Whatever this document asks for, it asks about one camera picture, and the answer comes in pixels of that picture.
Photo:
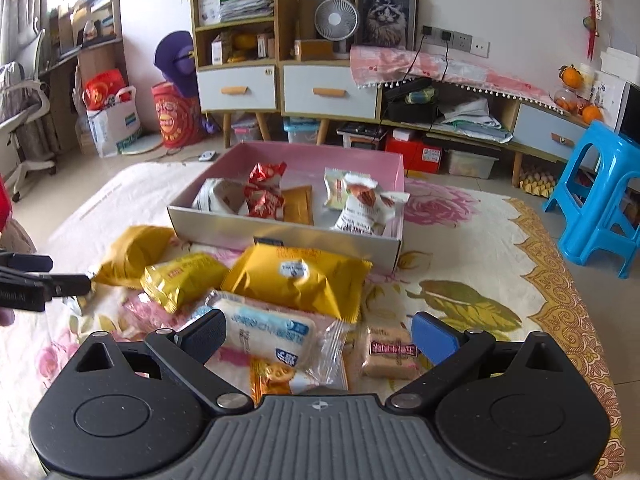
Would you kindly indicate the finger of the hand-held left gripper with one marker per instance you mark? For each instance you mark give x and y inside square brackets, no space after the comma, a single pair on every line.
[55,287]
[25,262]

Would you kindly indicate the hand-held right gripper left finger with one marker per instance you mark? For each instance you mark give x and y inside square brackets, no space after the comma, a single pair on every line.
[205,337]

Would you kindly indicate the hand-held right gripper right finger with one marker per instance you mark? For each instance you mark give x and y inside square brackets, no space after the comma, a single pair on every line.
[435,337]

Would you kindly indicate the pink square cake packet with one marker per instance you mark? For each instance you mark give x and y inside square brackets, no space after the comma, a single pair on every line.
[387,355]

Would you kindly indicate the light yellow snack packet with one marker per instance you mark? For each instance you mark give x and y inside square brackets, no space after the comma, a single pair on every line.
[185,280]

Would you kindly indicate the clear-wrapped white bread roll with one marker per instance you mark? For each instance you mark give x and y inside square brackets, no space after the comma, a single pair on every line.
[270,330]

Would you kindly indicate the orange and white snack packet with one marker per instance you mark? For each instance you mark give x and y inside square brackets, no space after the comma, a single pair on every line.
[272,380]

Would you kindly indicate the dark yellow snack packet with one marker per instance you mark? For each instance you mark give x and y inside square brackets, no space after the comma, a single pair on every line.
[135,255]

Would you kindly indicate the large yellow white-label packet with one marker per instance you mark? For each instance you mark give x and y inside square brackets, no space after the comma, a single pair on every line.
[280,290]

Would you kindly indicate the white nut snack packet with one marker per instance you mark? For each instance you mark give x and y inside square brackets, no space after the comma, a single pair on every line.
[372,197]
[357,225]
[336,190]
[220,197]

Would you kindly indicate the pink and silver box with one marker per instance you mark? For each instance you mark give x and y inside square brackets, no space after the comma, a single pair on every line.
[325,250]

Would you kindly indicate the long gold stick packet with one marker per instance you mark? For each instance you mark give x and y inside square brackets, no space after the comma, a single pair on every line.
[299,207]

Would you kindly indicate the floral bed sheet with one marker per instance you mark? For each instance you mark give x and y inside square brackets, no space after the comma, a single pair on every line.
[475,270]

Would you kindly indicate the white office chair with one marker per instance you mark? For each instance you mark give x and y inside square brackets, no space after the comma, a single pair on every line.
[22,125]

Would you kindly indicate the white paper bag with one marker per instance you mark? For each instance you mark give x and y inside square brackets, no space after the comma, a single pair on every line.
[115,127]

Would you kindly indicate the round white floor base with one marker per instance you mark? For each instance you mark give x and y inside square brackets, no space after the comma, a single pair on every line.
[142,146]

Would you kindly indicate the clear plastic storage box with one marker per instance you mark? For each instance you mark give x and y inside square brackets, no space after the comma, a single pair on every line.
[472,165]

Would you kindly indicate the red cardboard boxes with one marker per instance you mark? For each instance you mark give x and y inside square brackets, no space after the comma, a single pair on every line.
[415,152]

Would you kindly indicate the egg tray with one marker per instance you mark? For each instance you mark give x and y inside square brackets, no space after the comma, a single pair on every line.
[537,181]

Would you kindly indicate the red gift bag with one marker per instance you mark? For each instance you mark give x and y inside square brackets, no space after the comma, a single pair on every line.
[102,90]
[177,115]

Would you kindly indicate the small clear storage box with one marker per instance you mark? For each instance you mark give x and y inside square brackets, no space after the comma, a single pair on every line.
[246,132]

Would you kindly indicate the pile of papers and bags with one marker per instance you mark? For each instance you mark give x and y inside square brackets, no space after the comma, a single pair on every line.
[472,120]

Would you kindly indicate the wooden bookshelf desk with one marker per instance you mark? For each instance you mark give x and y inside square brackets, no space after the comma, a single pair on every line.
[95,50]

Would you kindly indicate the blue-lidded storage box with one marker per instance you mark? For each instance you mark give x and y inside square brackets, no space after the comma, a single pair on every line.
[300,132]

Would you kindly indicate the black electronic device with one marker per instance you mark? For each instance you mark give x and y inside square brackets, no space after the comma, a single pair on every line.
[410,107]

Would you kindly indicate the blue plastic stool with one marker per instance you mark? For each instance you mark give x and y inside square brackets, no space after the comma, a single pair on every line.
[600,160]

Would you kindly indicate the wooden cabinet with white drawers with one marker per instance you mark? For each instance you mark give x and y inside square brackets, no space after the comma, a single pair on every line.
[235,87]

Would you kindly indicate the purple plush toy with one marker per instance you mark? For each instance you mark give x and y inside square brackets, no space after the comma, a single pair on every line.
[175,60]

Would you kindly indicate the pink floral cabinet cloth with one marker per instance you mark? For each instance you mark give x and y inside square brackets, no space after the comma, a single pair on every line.
[475,80]

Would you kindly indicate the glass jar of oranges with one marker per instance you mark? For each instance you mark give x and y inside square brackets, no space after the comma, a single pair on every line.
[567,101]

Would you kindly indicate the orange fruit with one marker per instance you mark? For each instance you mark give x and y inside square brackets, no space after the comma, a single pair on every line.
[571,76]
[592,114]

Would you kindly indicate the black microwave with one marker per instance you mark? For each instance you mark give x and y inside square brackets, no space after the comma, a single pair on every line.
[630,110]

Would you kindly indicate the brown cardboard box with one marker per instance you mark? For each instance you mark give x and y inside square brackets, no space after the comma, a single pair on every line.
[314,50]

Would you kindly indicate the framed cat picture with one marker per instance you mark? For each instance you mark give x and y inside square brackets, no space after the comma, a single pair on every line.
[385,15]

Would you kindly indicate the small white desk fan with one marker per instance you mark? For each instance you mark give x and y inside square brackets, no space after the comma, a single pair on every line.
[336,20]

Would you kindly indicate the white printer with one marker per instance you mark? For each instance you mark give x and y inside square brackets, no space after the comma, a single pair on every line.
[622,62]

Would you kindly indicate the stack of papers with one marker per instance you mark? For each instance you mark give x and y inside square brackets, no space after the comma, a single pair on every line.
[247,5]

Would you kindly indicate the wall power outlets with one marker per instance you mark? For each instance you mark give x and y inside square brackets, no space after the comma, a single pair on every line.
[455,39]

